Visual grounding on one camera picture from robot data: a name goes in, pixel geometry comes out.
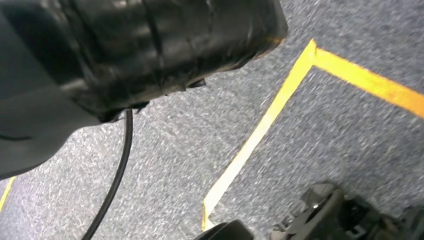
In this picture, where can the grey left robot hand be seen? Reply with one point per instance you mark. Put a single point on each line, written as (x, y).
(149, 43)

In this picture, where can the yellow floor tape strip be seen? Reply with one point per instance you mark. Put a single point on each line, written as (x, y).
(7, 193)

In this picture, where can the yellow floor tape outline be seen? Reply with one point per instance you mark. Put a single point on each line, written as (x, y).
(364, 79)

